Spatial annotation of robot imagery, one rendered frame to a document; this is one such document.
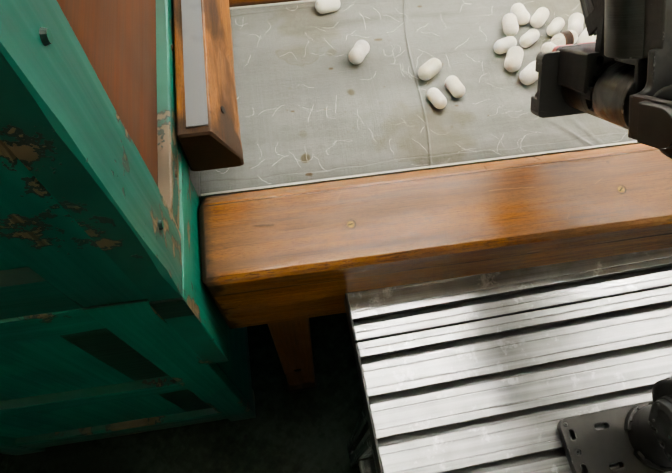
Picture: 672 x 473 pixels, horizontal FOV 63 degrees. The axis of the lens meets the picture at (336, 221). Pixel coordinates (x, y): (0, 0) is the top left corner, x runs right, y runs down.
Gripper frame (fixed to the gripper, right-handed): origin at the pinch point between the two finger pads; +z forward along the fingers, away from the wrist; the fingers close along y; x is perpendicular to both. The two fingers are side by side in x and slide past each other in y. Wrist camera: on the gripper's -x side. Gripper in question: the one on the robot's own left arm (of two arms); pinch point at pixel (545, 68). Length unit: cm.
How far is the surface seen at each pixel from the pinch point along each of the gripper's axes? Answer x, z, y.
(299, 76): -0.2, 12.1, 28.1
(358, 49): -2.8, 12.0, 20.0
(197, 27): -8.1, 2.6, 39.0
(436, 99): 3.4, 5.4, 11.5
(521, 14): -4.9, 14.8, -3.4
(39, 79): -9, -36, 42
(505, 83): 3.0, 8.4, 1.3
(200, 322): 18.8, -14.0, 42.0
